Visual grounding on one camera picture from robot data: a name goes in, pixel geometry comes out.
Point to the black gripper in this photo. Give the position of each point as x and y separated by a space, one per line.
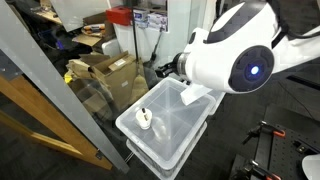
173 69

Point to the black pen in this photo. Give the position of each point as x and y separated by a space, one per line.
144 111

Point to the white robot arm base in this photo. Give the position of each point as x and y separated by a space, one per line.
313 166

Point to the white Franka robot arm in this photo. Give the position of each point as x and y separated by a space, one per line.
216 63

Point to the clear plastic storage box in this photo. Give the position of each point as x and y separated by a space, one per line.
173 113

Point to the wide blue white box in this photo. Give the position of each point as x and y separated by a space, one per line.
158 21

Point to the large open cardboard box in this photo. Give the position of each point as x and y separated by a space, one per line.
116 80

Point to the narrow blue white box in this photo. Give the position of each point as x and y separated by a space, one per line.
140 18

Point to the white paper cup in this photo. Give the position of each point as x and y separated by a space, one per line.
144 122

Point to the red box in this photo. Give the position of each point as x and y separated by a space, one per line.
118 16

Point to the white plastic bin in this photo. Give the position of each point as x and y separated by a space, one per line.
111 48

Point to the crumpled cardboard sheets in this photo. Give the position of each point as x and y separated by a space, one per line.
93 100

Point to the orange tools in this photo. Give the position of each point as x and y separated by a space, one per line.
95 28

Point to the flat cardboard sheet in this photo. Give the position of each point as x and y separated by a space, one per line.
86 40

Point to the flattened cardboard pile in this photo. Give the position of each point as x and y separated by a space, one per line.
78 66

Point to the yellow item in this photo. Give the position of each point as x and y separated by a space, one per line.
68 78

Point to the white board panel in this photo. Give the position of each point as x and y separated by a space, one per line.
80 13

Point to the black boom stand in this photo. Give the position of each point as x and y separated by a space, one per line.
303 82

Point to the black perforated work table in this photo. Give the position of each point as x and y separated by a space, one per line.
286 156

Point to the grey metal frame post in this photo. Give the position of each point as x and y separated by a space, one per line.
50 73

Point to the wooden wall frame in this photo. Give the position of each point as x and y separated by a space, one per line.
33 110

